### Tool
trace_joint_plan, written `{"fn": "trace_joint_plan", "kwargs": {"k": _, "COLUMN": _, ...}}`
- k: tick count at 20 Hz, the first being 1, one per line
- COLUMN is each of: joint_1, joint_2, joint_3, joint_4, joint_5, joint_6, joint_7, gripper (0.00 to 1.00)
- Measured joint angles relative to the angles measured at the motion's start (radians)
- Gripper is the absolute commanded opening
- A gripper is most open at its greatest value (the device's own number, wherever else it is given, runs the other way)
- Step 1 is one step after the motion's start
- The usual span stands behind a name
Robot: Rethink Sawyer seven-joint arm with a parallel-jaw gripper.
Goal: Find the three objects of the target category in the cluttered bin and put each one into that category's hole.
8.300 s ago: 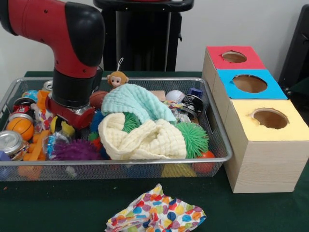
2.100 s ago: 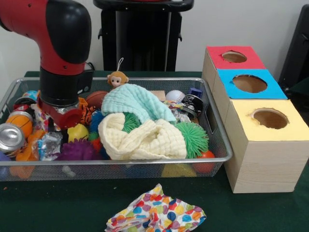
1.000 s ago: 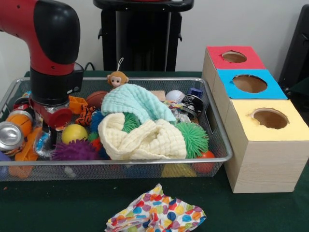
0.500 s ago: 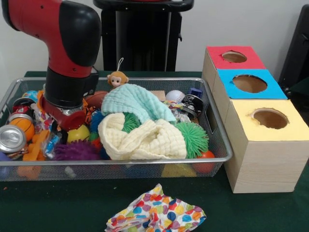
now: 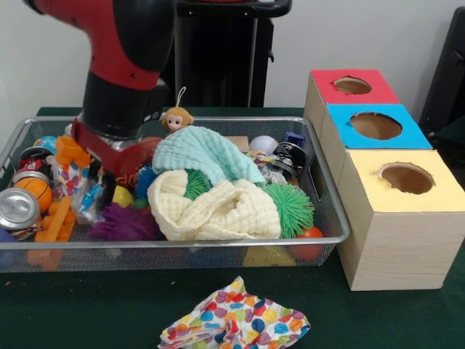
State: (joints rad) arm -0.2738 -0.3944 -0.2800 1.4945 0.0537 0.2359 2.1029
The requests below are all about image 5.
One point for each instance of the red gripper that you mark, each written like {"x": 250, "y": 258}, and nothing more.
{"x": 127, "y": 154}

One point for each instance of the clear plastic water bottle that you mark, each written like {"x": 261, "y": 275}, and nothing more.
{"x": 89, "y": 200}

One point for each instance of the orange plastic toy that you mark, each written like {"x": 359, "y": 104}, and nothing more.
{"x": 71, "y": 153}

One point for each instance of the mint green cloth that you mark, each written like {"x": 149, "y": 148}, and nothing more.
{"x": 200, "y": 149}

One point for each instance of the cream cloth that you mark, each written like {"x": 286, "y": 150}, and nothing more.
{"x": 218, "y": 214}

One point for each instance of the polka dot cloth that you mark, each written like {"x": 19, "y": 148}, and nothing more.
{"x": 240, "y": 320}

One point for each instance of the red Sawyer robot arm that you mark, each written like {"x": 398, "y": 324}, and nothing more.
{"x": 123, "y": 65}

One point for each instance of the wooden box with three holes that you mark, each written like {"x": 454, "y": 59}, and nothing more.
{"x": 392, "y": 247}

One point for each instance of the yellow ball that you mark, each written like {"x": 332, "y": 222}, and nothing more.
{"x": 122, "y": 198}

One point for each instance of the purple spiky ball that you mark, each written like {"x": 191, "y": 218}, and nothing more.
{"x": 123, "y": 225}

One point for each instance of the orange long plastic block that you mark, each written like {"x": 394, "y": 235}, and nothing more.
{"x": 57, "y": 222}

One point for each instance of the small orange basketball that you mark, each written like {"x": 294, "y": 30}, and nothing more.
{"x": 35, "y": 193}

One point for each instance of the silver tin can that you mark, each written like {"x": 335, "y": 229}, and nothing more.
{"x": 16, "y": 211}

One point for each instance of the brown monkey plush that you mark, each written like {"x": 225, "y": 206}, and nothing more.
{"x": 176, "y": 118}

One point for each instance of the dark green tablecloth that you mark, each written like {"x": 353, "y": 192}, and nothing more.
{"x": 73, "y": 313}

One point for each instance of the green spiky ball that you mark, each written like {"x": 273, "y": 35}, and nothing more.
{"x": 294, "y": 207}

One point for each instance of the side table with green cloth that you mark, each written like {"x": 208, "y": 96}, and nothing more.
{"x": 454, "y": 134}

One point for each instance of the black upright panel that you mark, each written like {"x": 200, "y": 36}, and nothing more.
{"x": 452, "y": 73}

